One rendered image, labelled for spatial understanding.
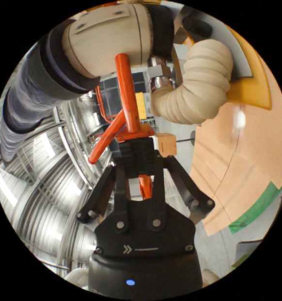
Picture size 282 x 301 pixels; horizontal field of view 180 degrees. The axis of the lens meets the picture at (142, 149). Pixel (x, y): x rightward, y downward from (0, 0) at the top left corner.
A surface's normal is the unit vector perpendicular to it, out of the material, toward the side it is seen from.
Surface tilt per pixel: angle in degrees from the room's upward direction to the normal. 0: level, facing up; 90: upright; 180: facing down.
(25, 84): 92
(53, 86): 90
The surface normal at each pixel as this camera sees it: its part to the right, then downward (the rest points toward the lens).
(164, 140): 0.00, 0.27
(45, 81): 0.15, 0.95
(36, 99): 0.20, 0.98
